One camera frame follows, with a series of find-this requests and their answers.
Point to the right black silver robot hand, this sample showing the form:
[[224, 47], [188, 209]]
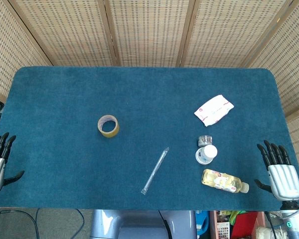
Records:
[[284, 179]]

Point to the white wrapped roll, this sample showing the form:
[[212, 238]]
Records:
[[266, 234]]

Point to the yellow-green cloth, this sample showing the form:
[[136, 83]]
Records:
[[236, 214]]

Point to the red box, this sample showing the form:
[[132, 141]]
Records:
[[241, 227]]

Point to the yellow liquid plastic bottle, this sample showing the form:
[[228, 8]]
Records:
[[219, 180]]

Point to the pink plastic basket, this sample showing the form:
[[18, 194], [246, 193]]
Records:
[[220, 227]]

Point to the clear round paper clip box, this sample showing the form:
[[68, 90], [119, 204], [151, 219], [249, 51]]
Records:
[[204, 140]]

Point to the blue plastic floor object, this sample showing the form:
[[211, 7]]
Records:
[[201, 224]]

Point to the white tissue packet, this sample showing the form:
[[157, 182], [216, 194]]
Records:
[[214, 110]]

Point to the blue carpet table mat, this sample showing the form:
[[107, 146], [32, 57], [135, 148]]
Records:
[[64, 99]]

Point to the yellow packing tape roll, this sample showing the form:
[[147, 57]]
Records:
[[110, 134]]

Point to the plastic-wrapped drinking straw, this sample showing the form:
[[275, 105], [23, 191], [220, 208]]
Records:
[[154, 171]]

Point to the blue-grey robot torso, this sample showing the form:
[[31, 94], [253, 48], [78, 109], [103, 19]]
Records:
[[139, 224]]

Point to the woven bamboo folding screen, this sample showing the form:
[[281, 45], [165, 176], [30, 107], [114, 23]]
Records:
[[149, 30]]

